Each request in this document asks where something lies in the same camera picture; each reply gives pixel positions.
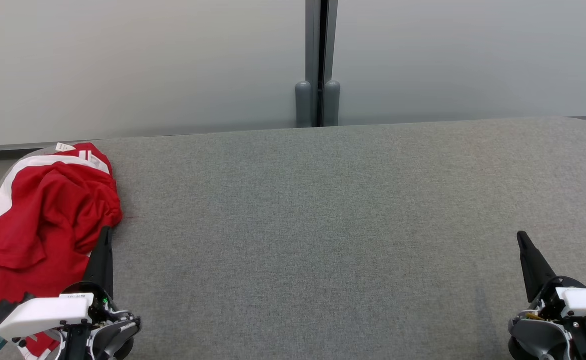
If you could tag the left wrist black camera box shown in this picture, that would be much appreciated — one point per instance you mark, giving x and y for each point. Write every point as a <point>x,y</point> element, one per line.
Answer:
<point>5,310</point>

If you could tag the red shorts with white band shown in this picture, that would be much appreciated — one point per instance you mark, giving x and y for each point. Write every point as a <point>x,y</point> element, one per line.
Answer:
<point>43,220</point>

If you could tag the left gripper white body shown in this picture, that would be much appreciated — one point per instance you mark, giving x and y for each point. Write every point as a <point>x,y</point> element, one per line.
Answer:
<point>48,312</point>

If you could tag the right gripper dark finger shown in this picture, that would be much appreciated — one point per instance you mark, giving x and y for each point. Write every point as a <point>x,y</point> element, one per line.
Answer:
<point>535,270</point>

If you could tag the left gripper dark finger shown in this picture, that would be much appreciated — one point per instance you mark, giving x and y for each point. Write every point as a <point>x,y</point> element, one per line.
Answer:
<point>102,265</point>

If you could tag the grey metal door frame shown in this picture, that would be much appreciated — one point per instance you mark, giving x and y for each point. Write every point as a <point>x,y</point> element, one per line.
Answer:
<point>313,40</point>

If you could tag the grey wall base rail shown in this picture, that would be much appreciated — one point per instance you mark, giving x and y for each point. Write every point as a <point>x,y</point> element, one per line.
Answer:
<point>473,120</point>
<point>123,139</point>

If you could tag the grey cylindrical door bumper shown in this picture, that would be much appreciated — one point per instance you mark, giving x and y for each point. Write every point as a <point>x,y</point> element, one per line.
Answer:
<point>332,102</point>
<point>303,105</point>

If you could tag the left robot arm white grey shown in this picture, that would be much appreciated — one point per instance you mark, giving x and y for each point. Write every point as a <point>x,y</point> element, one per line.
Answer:
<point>115,335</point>

